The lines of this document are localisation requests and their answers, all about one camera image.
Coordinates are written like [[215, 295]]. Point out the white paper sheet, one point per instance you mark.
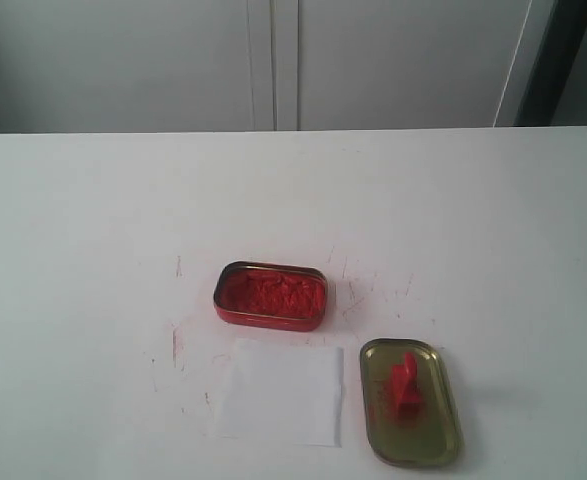
[[283, 393]]

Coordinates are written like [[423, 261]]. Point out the red ink pad tin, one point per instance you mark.
[[271, 296]]

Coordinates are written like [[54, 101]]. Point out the white cabinet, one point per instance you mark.
[[155, 66]]

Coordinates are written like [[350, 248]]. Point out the red plastic stamp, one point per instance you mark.
[[407, 399]]

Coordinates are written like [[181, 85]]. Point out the dark vertical post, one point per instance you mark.
[[553, 64]]

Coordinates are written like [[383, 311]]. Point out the gold tin lid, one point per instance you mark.
[[435, 438]]

